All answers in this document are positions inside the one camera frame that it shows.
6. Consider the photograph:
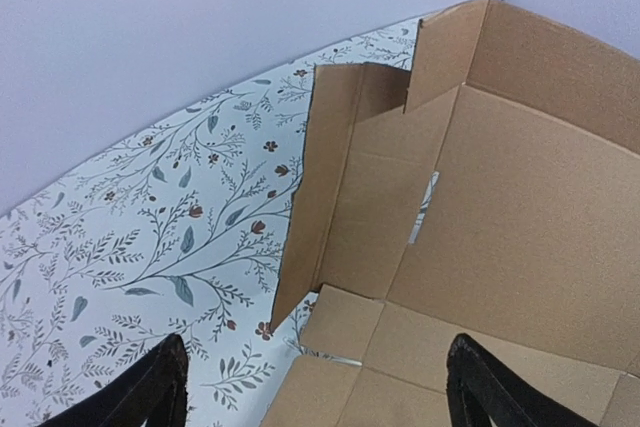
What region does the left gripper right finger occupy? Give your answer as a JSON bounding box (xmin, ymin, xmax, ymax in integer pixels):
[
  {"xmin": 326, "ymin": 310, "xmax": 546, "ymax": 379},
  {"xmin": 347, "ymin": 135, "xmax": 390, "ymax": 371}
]
[{"xmin": 446, "ymin": 333, "xmax": 593, "ymax": 427}]

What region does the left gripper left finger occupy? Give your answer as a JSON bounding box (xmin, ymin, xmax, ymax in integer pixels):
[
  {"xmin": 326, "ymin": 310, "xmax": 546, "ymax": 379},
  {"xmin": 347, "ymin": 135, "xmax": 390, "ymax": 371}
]
[{"xmin": 42, "ymin": 334, "xmax": 188, "ymax": 427}]

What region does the brown cardboard box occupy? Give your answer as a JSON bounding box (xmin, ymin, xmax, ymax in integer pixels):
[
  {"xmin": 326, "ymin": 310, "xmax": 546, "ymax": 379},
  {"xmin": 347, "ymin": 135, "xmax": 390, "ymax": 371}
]
[{"xmin": 264, "ymin": 0, "xmax": 639, "ymax": 426}]

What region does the floral patterned table mat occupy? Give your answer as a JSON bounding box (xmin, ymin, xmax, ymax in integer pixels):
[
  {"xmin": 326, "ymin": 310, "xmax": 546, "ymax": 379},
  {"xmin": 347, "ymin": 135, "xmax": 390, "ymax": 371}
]
[{"xmin": 1, "ymin": 19, "xmax": 417, "ymax": 426}]

